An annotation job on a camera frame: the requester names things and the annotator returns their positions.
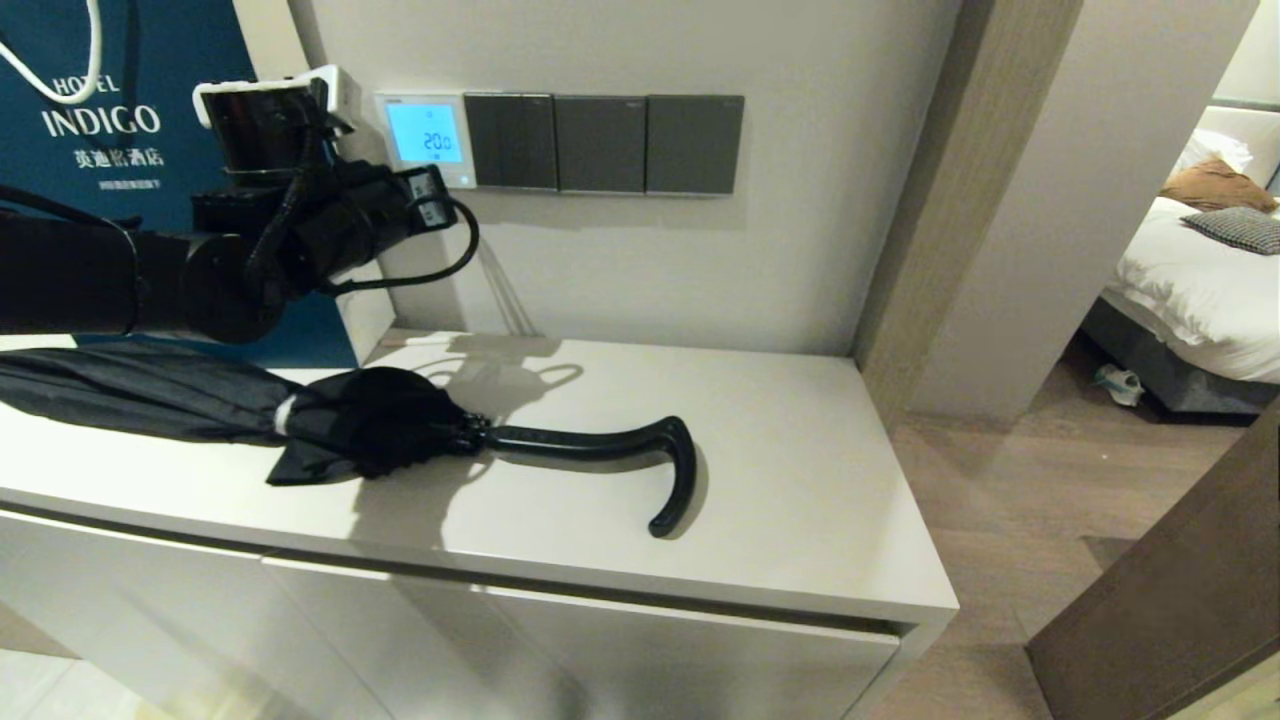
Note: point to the white cabinet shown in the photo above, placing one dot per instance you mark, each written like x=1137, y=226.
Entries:
x=800, y=500

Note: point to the bed with white duvet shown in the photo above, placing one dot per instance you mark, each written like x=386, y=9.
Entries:
x=1190, y=300

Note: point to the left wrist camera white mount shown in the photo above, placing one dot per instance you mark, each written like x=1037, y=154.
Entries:
x=270, y=125

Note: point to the houndstooth patterned cushion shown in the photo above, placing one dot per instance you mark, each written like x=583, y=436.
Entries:
x=1240, y=230

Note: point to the white and teal sneaker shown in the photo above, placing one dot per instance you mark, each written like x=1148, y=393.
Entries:
x=1120, y=385

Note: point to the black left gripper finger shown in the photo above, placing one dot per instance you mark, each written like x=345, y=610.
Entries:
x=438, y=215
x=422, y=184

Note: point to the light wooden door frame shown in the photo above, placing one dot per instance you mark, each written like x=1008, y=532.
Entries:
x=950, y=250

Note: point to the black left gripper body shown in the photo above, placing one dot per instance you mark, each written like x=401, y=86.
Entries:
x=350, y=225

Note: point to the blue Hotel Indigo paper bag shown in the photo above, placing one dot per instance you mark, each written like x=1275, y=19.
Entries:
x=130, y=60

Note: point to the black folded umbrella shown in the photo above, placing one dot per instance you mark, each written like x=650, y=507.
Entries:
x=370, y=425

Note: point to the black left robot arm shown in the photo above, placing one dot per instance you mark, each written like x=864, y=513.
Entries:
x=80, y=275

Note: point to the brown wooden door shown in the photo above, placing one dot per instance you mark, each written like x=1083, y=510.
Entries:
x=1180, y=590

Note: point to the brown cushion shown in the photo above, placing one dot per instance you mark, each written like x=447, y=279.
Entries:
x=1215, y=187

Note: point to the dark grey three-gang wall switch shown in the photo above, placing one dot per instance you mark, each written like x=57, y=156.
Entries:
x=510, y=142

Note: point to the white pillow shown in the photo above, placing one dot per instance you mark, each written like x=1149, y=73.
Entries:
x=1215, y=148

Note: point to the grey single rocker switch panel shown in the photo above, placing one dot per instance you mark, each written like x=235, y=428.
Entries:
x=600, y=145
x=694, y=145

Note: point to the white wall thermostat panel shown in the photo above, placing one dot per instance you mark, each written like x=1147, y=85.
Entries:
x=425, y=135

